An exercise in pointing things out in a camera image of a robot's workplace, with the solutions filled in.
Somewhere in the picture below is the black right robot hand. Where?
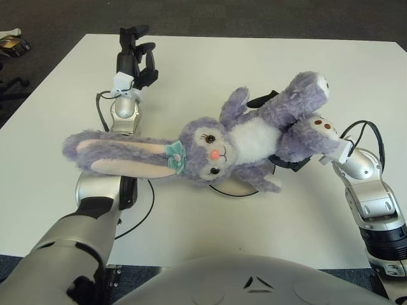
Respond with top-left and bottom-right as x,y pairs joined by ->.
246,90 -> 311,174

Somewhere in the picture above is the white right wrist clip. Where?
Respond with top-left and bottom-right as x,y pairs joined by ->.
319,139 -> 354,166

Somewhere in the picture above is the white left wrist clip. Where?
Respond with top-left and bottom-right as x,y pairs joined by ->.
110,72 -> 134,98

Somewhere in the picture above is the black chair base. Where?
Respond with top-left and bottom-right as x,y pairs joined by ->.
0,62 -> 30,99

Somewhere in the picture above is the grey robot torso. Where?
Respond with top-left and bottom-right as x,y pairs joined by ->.
111,254 -> 395,305

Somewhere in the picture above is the purple plush bunny doll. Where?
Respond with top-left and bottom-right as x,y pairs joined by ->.
62,71 -> 347,194

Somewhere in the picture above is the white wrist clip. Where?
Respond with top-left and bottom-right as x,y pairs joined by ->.
110,72 -> 134,98
319,139 -> 354,166

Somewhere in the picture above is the white plate black rim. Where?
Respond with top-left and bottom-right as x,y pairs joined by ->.
208,158 -> 277,198

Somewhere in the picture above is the dark box on floor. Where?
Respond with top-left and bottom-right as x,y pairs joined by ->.
0,36 -> 32,58

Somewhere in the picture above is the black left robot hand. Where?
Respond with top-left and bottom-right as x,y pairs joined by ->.
116,24 -> 159,92

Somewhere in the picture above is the black metal table bracket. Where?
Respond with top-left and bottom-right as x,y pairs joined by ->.
104,265 -> 122,305

